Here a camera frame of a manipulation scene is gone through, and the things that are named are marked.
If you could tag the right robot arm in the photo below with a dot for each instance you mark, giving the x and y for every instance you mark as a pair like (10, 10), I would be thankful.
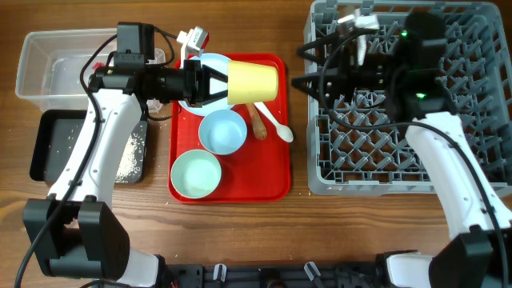
(479, 252)

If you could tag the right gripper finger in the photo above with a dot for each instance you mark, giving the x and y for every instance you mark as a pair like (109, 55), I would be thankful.
(333, 86)
(315, 51)

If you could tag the small light blue bowl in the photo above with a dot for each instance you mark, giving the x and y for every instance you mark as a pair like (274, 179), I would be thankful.
(222, 132)

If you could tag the white rice pile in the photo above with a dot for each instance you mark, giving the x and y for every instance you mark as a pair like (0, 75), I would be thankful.
(130, 167)

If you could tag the yellow plastic cup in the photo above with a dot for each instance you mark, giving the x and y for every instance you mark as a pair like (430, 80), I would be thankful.
(249, 82)

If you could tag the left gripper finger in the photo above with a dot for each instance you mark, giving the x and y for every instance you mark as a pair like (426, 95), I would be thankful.
(212, 94)
(208, 73)

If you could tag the red snack wrapper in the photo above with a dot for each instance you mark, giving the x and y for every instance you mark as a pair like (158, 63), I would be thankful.
(98, 65)

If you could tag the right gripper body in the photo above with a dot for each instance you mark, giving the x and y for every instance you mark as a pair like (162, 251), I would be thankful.
(372, 75)

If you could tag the grey dishwasher rack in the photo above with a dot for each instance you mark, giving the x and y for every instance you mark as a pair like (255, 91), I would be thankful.
(360, 154)

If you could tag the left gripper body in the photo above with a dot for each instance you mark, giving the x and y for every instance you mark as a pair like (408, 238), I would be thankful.
(191, 68)

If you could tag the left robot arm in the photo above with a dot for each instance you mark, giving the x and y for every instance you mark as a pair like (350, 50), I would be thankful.
(73, 231)

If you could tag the black rectangular tray bin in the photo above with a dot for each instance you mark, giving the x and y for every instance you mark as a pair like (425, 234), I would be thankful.
(57, 134)

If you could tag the red serving tray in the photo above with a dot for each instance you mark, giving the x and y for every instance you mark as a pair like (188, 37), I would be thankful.
(260, 170)

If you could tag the large light blue plate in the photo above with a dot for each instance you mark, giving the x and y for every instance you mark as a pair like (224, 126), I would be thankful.
(219, 63)

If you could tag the clear plastic waste bin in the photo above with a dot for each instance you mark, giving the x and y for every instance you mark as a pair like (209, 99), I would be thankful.
(50, 64)

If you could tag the white plastic spoon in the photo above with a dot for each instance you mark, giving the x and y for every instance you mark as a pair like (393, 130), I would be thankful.
(283, 131)

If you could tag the light green bowl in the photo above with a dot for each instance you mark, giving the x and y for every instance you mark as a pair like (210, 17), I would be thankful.
(195, 174)

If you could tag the brown carrot stick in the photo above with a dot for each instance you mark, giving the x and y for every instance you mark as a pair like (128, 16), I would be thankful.
(259, 128)

